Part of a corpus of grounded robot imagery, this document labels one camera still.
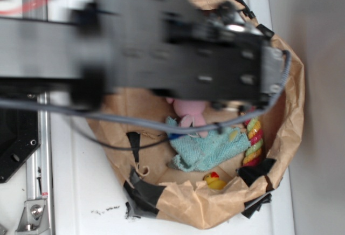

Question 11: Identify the white plastic lid tray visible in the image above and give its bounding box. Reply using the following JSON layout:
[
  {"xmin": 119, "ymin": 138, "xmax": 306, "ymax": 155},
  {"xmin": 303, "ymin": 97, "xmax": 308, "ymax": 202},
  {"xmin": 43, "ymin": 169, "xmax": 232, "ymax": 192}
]
[{"xmin": 50, "ymin": 0, "xmax": 297, "ymax": 235}]

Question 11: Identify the yellow rubber duck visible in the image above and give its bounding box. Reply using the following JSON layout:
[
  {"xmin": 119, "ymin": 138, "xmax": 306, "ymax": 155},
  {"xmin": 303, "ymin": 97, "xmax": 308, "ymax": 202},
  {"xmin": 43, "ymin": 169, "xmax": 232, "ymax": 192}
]
[{"xmin": 203, "ymin": 172, "xmax": 227, "ymax": 190}]

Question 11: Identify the grey sleeved cable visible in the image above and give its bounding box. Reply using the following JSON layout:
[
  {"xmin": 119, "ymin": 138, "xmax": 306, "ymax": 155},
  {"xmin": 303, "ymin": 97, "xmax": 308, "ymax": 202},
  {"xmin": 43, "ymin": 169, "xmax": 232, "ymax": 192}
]
[{"xmin": 0, "ymin": 50, "xmax": 292, "ymax": 134}]

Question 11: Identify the pink plush bunny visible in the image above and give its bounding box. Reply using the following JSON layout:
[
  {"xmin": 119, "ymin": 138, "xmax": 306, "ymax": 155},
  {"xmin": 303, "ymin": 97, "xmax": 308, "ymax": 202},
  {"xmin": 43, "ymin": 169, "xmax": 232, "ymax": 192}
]
[{"xmin": 166, "ymin": 98, "xmax": 206, "ymax": 128}]

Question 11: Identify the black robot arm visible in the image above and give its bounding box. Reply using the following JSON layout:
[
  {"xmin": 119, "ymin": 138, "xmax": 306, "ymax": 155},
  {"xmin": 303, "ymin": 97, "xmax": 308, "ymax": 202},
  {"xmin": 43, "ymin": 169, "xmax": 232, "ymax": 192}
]
[{"xmin": 1, "ymin": 0, "xmax": 288, "ymax": 107}]

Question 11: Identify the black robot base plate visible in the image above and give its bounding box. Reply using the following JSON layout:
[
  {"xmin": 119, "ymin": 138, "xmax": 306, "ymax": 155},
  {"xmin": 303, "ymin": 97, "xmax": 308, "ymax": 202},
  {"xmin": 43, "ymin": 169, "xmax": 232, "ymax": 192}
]
[{"xmin": 1, "ymin": 109, "xmax": 40, "ymax": 184}]

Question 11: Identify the brown paper bag bin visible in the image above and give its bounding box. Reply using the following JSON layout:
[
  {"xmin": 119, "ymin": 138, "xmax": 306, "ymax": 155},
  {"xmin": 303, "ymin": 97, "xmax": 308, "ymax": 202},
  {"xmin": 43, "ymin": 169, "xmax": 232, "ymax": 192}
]
[{"xmin": 86, "ymin": 0, "xmax": 305, "ymax": 230}]

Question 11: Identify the multicolour twisted rope toy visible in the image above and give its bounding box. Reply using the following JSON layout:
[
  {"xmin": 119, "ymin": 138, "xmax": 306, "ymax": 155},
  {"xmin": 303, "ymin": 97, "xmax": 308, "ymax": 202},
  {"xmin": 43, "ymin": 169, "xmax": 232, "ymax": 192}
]
[{"xmin": 242, "ymin": 116, "xmax": 264, "ymax": 167}]

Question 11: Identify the aluminium rail frame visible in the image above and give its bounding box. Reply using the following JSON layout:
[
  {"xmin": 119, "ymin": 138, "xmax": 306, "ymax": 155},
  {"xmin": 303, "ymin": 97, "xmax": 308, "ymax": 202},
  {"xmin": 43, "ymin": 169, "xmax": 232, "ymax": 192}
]
[{"xmin": 0, "ymin": 0, "xmax": 56, "ymax": 235}]

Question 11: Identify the thin black cable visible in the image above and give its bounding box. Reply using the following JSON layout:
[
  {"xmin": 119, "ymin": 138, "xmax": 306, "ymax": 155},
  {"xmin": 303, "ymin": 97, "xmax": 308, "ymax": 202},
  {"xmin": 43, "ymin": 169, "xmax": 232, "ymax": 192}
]
[{"xmin": 70, "ymin": 116, "xmax": 173, "ymax": 150}]

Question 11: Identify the teal knitted cloth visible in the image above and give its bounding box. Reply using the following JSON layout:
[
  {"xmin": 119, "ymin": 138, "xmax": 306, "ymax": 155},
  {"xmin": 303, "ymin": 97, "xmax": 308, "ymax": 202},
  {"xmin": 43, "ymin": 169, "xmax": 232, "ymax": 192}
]
[{"xmin": 168, "ymin": 127, "xmax": 250, "ymax": 172}]

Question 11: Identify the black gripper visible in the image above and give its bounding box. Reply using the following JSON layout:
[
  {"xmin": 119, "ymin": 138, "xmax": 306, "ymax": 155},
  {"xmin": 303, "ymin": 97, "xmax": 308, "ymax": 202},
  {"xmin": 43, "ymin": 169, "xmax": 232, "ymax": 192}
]
[{"xmin": 167, "ymin": 2, "xmax": 285, "ymax": 108}]

